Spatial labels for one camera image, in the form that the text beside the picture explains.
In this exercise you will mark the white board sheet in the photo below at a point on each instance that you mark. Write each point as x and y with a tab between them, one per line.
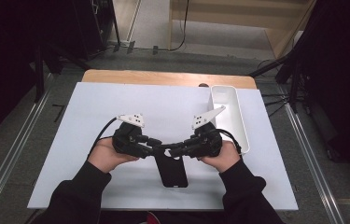
101	105

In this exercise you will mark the black equipment cabinet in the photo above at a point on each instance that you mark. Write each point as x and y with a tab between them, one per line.
91	28

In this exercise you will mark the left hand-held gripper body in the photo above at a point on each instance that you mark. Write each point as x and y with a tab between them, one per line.
127	140

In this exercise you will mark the black phone case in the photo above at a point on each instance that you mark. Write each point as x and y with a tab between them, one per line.
171	171

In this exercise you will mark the light wooden shelf frame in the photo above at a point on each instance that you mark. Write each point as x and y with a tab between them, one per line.
225	15

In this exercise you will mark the metal floor rail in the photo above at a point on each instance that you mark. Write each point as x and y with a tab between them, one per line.
312	155
14	152

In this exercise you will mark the person's dark clothed legs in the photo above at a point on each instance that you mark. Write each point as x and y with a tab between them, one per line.
188	217

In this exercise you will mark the dark curtain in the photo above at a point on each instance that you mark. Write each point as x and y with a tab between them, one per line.
1	62
343	77

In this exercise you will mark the white plastic bin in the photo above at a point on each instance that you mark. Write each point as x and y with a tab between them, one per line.
236	118

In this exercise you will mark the black metal stand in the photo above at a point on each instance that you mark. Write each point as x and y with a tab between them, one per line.
294	84

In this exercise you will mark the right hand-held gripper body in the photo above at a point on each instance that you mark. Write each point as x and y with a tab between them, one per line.
208	140

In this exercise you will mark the person's left hand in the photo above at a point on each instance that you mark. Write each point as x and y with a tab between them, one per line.
107	157

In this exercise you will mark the red shoe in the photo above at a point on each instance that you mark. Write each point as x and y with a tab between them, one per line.
154	218

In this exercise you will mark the person's right hand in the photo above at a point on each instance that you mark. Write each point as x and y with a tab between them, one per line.
222	158

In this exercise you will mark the wooden table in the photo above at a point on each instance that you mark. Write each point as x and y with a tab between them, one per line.
151	77

